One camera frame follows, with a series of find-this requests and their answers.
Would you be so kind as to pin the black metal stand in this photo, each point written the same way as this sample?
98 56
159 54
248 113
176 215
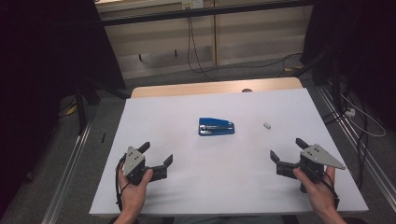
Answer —
81 115
335 87

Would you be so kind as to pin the small grey staple strip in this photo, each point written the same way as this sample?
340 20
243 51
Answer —
267 125

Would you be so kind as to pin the wooden table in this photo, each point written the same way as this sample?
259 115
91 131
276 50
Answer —
186 89

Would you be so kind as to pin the beige wooden cabinet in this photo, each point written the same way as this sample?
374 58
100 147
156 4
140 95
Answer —
255 40

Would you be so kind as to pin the white table cover sheet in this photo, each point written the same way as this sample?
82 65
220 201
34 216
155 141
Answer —
218 174

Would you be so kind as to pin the small black stick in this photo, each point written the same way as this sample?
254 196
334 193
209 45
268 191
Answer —
103 137

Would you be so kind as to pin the white plug adapter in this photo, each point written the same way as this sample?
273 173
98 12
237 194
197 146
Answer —
350 112

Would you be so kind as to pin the blue stapler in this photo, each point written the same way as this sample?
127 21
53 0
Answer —
216 127

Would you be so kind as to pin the white wall socket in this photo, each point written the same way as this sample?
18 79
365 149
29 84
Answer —
192 4

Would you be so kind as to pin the aluminium floor rail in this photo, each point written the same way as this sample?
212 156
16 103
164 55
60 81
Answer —
373 168
67 177

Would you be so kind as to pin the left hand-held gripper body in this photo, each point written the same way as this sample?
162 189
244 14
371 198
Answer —
134 161

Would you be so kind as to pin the person's grey trousers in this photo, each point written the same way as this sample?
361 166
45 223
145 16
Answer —
227 220

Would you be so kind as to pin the person's left hand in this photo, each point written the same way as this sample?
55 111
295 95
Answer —
132 197

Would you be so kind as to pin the black metal frame bar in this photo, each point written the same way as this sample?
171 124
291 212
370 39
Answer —
202 12

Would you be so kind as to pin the brown round table grommet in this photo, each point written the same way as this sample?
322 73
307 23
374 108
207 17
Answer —
247 90

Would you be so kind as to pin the person's right hand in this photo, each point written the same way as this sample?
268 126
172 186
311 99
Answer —
322 194

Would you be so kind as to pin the black curtain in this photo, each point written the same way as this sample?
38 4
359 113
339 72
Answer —
358 46
40 62

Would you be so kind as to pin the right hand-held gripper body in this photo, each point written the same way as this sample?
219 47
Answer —
314 158

